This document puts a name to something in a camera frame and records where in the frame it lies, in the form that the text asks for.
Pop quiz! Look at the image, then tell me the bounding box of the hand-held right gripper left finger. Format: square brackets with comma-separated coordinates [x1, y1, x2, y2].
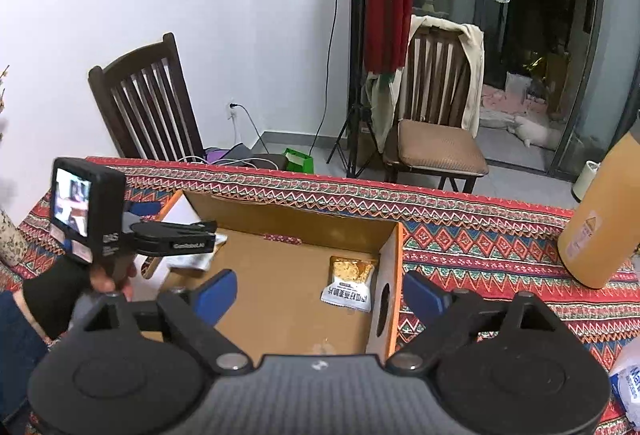
[70, 268, 251, 377]

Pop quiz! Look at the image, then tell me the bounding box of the woven patterned vase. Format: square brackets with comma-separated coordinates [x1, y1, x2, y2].
[0, 209, 29, 266]

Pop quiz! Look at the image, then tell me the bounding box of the small white bin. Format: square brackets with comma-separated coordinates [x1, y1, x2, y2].
[572, 160, 601, 204]

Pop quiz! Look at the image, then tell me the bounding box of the dark wooden chair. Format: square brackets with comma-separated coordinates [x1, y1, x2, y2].
[88, 32, 206, 163]

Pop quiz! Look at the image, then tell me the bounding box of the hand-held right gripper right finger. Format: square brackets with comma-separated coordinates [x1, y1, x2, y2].
[387, 270, 571, 375]

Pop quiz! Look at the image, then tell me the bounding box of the orange cardboard box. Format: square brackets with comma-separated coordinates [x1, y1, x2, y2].
[142, 189, 405, 362]

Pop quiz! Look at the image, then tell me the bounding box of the wooden chair with cushion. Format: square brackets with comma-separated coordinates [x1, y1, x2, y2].
[382, 18, 490, 194]

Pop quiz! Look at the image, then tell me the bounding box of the person's left hand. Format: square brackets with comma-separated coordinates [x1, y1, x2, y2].
[22, 260, 137, 342]

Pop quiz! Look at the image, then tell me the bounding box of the glass sliding door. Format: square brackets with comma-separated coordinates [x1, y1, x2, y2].
[350, 0, 640, 182]

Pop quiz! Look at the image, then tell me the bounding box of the white orange snack packet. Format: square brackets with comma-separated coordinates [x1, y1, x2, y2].
[320, 256, 377, 314]

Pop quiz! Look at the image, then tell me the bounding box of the purple bag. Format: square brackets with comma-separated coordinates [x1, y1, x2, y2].
[204, 144, 252, 166]

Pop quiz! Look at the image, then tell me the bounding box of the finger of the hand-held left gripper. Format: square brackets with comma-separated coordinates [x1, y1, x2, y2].
[131, 220, 219, 241]

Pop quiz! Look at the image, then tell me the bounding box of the white blue tissue pack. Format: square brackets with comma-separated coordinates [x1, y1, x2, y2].
[607, 340, 640, 435]

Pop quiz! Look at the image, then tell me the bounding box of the pink floor mat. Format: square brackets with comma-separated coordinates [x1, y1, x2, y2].
[479, 84, 547, 128]

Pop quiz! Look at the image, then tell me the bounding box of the black light stand tripod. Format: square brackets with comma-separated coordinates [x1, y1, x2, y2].
[327, 0, 386, 179]

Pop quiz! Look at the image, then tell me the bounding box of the wall outlet with plug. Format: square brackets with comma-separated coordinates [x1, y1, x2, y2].
[227, 101, 271, 156]

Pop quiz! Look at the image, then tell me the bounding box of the yellow thermos bottle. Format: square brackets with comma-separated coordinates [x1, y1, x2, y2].
[557, 112, 640, 290]

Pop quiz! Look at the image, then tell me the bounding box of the white cat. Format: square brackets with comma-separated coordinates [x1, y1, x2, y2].
[507, 114, 564, 149]

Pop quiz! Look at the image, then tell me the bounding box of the green paper bag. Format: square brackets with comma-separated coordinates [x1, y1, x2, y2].
[283, 148, 315, 175]

